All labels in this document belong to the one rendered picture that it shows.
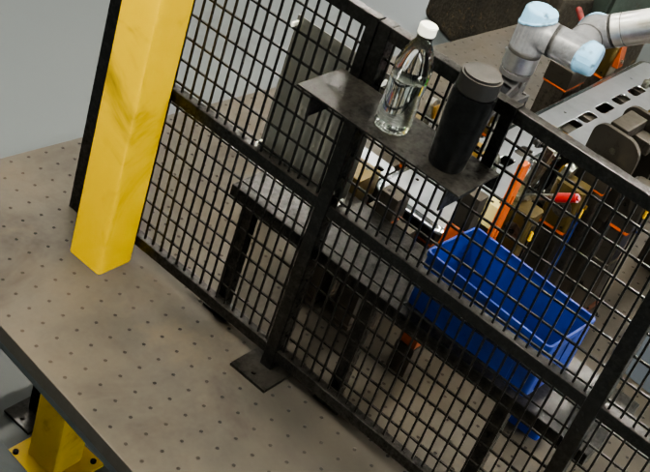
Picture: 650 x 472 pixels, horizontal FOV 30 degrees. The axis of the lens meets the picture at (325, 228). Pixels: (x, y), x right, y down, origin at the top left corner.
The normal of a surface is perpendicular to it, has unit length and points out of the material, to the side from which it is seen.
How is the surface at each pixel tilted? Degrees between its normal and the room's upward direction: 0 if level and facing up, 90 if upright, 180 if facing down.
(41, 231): 0
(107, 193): 90
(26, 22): 0
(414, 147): 0
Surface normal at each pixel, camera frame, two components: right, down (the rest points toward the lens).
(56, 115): 0.28, -0.77
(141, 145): 0.74, 0.55
